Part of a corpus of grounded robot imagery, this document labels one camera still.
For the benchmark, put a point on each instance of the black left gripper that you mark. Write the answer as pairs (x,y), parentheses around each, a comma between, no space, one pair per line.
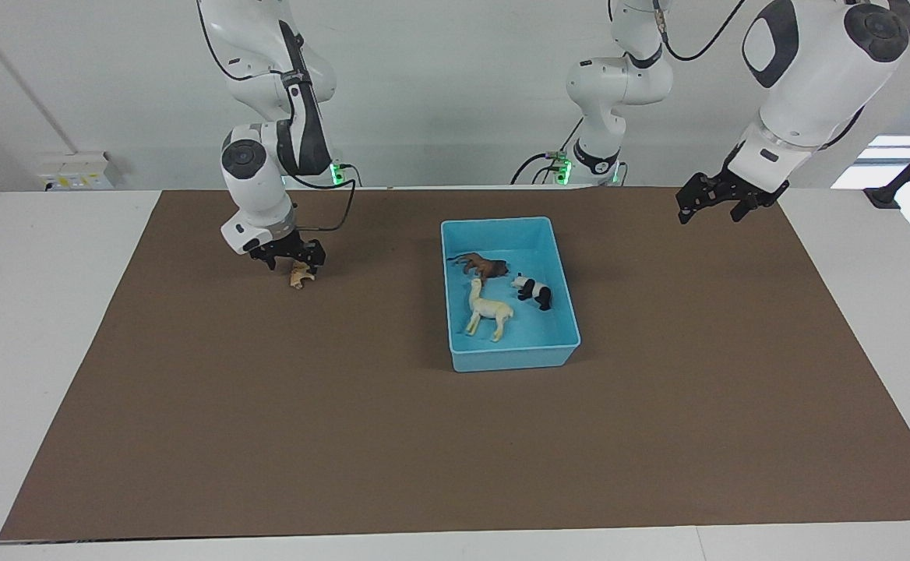
(724,187)

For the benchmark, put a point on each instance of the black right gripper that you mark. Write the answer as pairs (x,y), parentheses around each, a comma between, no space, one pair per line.
(287,248)

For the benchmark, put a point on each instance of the orange striped tiger toy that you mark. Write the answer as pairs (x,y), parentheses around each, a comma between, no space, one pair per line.
(299,275)

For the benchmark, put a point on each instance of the brown lion toy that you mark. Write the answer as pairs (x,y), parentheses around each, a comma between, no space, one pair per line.
(486,267)

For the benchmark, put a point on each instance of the black and white panda toy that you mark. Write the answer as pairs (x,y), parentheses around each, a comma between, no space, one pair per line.
(537,292)

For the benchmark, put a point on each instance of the cream llama toy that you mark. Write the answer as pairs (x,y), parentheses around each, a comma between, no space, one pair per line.
(490,312)

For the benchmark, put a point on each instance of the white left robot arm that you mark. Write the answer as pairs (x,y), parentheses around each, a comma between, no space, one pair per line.
(805,78)

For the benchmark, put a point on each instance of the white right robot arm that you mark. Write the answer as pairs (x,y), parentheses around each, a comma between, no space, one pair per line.
(268,156)

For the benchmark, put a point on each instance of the light blue storage box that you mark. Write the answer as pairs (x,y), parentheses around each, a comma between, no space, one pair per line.
(525,351)

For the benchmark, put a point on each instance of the brown table mat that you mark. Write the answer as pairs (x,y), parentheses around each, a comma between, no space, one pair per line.
(455,452)

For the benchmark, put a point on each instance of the black camera stand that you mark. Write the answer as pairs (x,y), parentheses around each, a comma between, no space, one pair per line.
(907,167)

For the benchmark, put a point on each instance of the grey wall socket box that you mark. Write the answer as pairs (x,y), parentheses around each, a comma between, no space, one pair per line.
(77,171)

